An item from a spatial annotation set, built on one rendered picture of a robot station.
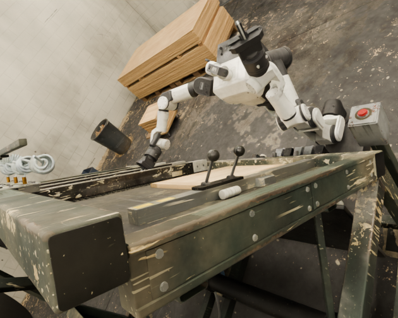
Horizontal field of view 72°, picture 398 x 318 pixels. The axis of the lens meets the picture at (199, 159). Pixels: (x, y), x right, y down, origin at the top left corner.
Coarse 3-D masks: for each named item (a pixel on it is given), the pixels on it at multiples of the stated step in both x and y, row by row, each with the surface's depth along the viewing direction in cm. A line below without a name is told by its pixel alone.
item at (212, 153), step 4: (208, 152) 81; (212, 152) 80; (216, 152) 80; (208, 156) 80; (212, 156) 80; (216, 156) 80; (212, 160) 80; (216, 160) 81; (212, 164) 82; (208, 168) 83; (208, 172) 83; (208, 176) 84; (204, 184) 84; (208, 184) 85
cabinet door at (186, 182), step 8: (224, 168) 161; (240, 168) 150; (248, 168) 145; (256, 168) 140; (264, 168) 136; (184, 176) 147; (192, 176) 144; (200, 176) 140; (216, 176) 131; (224, 176) 127; (152, 184) 133; (160, 184) 127; (168, 184) 123; (176, 184) 118; (184, 184) 115; (192, 184) 112; (200, 184) 109
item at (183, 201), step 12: (276, 168) 110; (288, 168) 114; (300, 168) 121; (240, 180) 93; (252, 180) 98; (192, 192) 80; (204, 192) 82; (216, 192) 85; (156, 204) 71; (168, 204) 73; (180, 204) 76; (192, 204) 79; (132, 216) 69; (144, 216) 68; (156, 216) 70
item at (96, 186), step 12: (0, 156) 111; (12, 156) 114; (156, 168) 158; (168, 168) 163; (180, 168) 169; (192, 168) 176; (204, 168) 182; (24, 180) 116; (96, 180) 134; (108, 180) 138; (120, 180) 143; (132, 180) 147; (144, 180) 152; (156, 180) 157; (36, 192) 117; (48, 192) 120; (60, 192) 123; (72, 192) 127; (84, 192) 130; (96, 192) 134
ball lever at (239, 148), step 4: (236, 148) 88; (240, 148) 88; (236, 152) 88; (240, 152) 88; (244, 152) 89; (236, 156) 90; (236, 160) 90; (236, 164) 91; (232, 168) 92; (232, 172) 92; (228, 176) 93; (232, 176) 93
